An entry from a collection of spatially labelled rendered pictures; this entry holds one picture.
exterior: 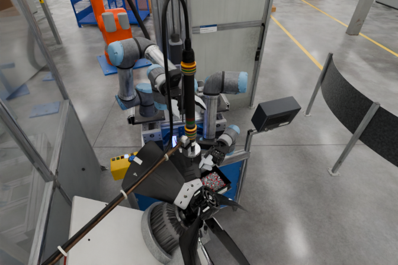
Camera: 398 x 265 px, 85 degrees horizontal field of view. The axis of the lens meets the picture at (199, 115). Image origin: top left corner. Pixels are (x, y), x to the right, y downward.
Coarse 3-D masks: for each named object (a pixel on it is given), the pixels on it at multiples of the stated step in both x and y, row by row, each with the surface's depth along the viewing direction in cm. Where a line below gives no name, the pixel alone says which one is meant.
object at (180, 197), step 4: (184, 184) 90; (184, 188) 90; (188, 188) 90; (192, 188) 91; (180, 192) 88; (184, 192) 89; (188, 192) 90; (192, 192) 91; (180, 196) 88; (188, 196) 90; (176, 200) 87; (180, 200) 88; (184, 200) 89; (188, 200) 90; (176, 204) 87; (180, 204) 88; (184, 204) 88; (184, 208) 88
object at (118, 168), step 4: (136, 152) 131; (120, 156) 128; (124, 156) 128; (128, 156) 128; (116, 160) 126; (120, 160) 126; (124, 160) 126; (128, 160) 126; (112, 164) 124; (116, 164) 124; (120, 164) 124; (124, 164) 124; (128, 164) 124; (112, 168) 122; (116, 168) 122; (120, 168) 122; (124, 168) 122; (112, 172) 121; (116, 172) 122; (120, 172) 123; (124, 172) 124; (116, 176) 124; (120, 176) 125
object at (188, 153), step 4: (180, 140) 75; (184, 140) 75; (188, 140) 76; (184, 144) 75; (188, 144) 77; (196, 144) 85; (184, 148) 77; (188, 148) 78; (196, 148) 84; (184, 152) 80; (188, 152) 79; (192, 152) 82; (196, 152) 82; (200, 152) 83; (188, 156) 81; (192, 156) 81; (196, 156) 82
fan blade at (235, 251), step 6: (216, 234) 94; (222, 234) 90; (228, 234) 85; (222, 240) 92; (228, 240) 88; (228, 246) 91; (234, 246) 86; (234, 252) 90; (240, 252) 82; (240, 258) 87; (240, 264) 94; (246, 264) 84
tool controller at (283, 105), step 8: (288, 96) 144; (264, 104) 138; (272, 104) 139; (280, 104) 140; (288, 104) 140; (296, 104) 141; (256, 112) 144; (264, 112) 135; (272, 112) 135; (280, 112) 136; (288, 112) 138; (296, 112) 142; (256, 120) 146; (264, 120) 137; (272, 120) 139; (280, 120) 143; (288, 120) 147; (256, 128) 148; (264, 128) 145; (272, 128) 145
